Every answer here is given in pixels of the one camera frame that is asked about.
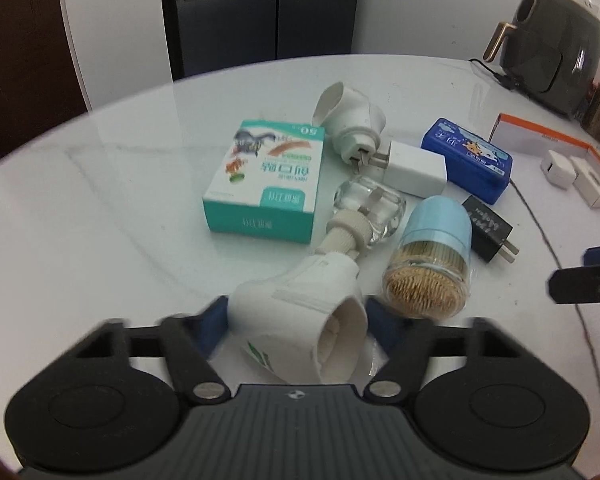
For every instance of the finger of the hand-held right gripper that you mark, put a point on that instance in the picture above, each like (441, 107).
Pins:
(587, 284)

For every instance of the blue plastic case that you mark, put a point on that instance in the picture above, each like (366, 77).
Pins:
(467, 157)

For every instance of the white rectangular adapter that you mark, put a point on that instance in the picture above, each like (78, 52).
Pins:
(592, 180)

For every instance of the dark refrigerator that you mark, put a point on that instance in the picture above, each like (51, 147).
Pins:
(260, 15)

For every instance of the white plug-in repellent heater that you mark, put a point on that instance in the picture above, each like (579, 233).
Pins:
(285, 305)
(347, 120)

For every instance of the small white cube adapter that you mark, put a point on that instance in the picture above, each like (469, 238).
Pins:
(557, 167)

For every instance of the clear glass bottle white cap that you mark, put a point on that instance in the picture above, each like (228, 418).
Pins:
(367, 207)

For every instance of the white wall charger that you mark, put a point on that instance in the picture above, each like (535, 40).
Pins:
(414, 170)

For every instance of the teal bandage box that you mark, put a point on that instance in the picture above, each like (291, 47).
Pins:
(267, 180)

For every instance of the black plug adapter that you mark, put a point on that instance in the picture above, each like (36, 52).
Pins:
(487, 227)

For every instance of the dark grey air fryer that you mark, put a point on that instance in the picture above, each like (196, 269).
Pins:
(549, 45)

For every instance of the brown wooden door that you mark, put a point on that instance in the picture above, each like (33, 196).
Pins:
(25, 50)

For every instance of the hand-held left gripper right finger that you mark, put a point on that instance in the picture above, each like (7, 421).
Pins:
(377, 317)

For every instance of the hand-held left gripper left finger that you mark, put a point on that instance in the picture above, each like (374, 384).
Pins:
(215, 321)

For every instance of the toothpick jar blue lid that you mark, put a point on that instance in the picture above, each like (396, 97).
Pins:
(432, 260)

